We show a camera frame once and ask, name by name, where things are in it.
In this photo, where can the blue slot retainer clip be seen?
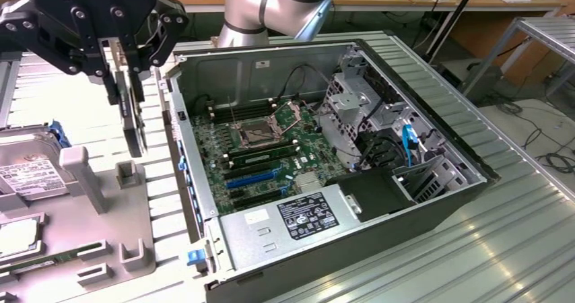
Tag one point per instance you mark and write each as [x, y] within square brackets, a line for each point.
[181, 165]

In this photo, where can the CPU socket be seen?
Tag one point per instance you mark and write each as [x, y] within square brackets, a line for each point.
[257, 133]

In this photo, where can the grey metal disk bay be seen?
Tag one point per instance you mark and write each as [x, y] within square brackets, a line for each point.
[346, 101]

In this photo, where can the Nvidia Quadro graphics card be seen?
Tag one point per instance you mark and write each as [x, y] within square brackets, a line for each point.
[136, 131]

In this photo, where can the brown wooden cabinet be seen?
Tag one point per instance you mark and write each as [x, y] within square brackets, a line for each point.
[494, 40]

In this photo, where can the silver hard disk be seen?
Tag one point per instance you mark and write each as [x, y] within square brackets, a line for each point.
[27, 171]

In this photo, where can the silver finned chipset heatsink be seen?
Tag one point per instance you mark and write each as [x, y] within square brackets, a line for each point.
[310, 180]

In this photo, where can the aluminium frame table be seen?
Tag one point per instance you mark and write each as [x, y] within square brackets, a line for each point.
[546, 30]

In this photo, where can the blue disk carrier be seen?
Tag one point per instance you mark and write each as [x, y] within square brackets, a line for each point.
[61, 134]

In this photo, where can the blue case latch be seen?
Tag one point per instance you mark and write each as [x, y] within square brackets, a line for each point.
[194, 257]

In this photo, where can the metal locking lever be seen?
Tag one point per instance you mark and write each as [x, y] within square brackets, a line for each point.
[234, 114]

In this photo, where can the grey power supply unit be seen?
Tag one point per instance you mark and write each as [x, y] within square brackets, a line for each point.
[252, 235]

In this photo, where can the perforated grey disk bay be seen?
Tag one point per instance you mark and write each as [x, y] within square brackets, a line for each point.
[432, 182]

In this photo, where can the metal socket cover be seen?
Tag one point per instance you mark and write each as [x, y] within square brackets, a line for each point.
[293, 107]

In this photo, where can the long black expansion slot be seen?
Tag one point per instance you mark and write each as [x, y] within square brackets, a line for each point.
[258, 202]
[250, 172]
[257, 195]

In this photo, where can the grey plastic parts rack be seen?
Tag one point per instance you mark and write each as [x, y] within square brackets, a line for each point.
[68, 232]

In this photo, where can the green RAM stick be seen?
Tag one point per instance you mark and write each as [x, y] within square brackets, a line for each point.
[37, 262]
[264, 158]

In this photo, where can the black RAM slot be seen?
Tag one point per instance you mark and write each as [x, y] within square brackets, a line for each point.
[241, 102]
[261, 148]
[261, 151]
[241, 112]
[241, 105]
[241, 109]

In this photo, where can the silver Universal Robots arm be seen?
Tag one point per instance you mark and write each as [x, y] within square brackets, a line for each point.
[252, 6]

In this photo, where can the silver CPU chip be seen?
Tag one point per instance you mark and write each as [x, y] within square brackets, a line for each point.
[15, 235]

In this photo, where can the black equipment box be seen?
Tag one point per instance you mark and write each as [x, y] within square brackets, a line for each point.
[481, 77]

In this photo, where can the black slanted pole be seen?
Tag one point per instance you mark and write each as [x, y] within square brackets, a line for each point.
[454, 13]

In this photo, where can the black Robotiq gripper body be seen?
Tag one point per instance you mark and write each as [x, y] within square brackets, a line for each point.
[94, 3]

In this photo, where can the green Dell motherboard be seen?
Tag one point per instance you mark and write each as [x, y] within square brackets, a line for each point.
[314, 155]

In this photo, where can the open black PC case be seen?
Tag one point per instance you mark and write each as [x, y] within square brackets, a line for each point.
[314, 276]

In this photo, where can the black plastic shroud box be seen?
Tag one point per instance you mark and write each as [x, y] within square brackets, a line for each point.
[373, 195]

